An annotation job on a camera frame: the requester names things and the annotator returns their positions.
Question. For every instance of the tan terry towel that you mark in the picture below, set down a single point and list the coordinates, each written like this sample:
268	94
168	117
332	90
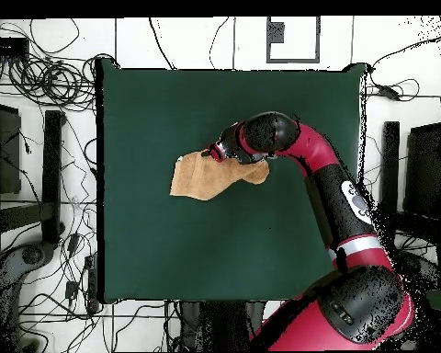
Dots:
205	180

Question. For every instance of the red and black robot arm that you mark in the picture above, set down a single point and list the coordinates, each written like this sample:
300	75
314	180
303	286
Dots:
312	147

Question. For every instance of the flat black box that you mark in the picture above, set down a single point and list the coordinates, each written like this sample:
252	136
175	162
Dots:
7	47

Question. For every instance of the dark green table cloth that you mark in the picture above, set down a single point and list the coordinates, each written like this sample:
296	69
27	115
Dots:
150	239

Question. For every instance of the long black bar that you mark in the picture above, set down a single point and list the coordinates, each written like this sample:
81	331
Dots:
52	176

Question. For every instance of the black power strip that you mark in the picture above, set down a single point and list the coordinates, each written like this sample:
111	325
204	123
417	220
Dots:
92	279

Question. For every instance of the black inline power adapter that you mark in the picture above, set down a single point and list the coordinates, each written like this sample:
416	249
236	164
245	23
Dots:
388	92

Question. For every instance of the small black power adapter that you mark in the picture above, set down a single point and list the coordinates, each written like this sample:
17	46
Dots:
72	289

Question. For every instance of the black monitor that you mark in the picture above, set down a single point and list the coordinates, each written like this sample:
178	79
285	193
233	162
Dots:
3	147

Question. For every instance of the large black case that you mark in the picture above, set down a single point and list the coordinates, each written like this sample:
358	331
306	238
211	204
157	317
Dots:
424	169

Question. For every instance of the grey chair base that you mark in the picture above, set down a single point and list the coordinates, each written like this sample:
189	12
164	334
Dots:
11	264

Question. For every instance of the dark grey square frame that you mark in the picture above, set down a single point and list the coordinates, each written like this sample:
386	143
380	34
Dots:
275	33

